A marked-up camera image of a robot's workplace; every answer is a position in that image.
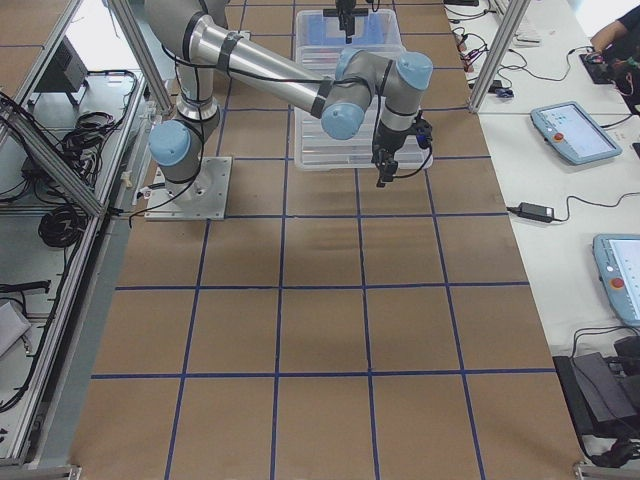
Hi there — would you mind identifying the aluminium frame post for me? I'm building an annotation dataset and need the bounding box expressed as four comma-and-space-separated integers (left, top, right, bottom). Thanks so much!
468, 0, 530, 113

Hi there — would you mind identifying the black power adapter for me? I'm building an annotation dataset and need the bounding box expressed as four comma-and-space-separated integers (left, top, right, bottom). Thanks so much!
517, 202, 555, 223

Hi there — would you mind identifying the clear plastic storage box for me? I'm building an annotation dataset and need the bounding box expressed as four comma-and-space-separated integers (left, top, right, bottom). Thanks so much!
294, 8, 404, 56

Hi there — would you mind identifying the blue teach pendant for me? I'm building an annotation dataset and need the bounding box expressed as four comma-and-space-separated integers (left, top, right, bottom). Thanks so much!
530, 101, 622, 165
592, 234, 639, 327

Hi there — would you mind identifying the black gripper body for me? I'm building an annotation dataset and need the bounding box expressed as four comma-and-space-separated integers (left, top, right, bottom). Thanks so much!
372, 117, 425, 170
323, 0, 369, 30

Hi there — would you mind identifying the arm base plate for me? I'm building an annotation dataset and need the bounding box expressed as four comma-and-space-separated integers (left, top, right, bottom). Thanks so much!
144, 156, 233, 221

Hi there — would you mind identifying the clear plastic box lid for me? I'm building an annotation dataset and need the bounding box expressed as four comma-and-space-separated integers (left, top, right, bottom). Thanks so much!
294, 47, 434, 177

